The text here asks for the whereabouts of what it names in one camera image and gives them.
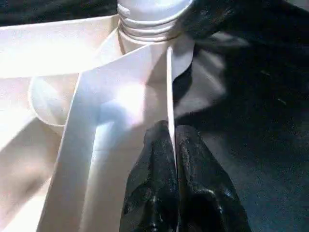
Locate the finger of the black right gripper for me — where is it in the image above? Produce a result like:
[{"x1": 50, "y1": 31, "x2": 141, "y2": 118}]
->
[{"x1": 174, "y1": 0, "x2": 246, "y2": 42}]

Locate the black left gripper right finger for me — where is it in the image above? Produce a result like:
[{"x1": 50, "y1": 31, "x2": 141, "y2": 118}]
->
[{"x1": 175, "y1": 124, "x2": 252, "y2": 232}]

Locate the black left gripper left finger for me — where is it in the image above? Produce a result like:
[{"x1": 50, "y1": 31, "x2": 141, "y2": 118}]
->
[{"x1": 119, "y1": 119, "x2": 181, "y2": 232}]

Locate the white plastic table leg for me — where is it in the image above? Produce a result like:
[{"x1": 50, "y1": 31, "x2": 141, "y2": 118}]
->
[{"x1": 116, "y1": 0, "x2": 194, "y2": 44}]

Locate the white plastic table top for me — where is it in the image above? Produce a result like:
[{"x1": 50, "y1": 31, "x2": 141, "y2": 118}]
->
[{"x1": 0, "y1": 14, "x2": 197, "y2": 232}]

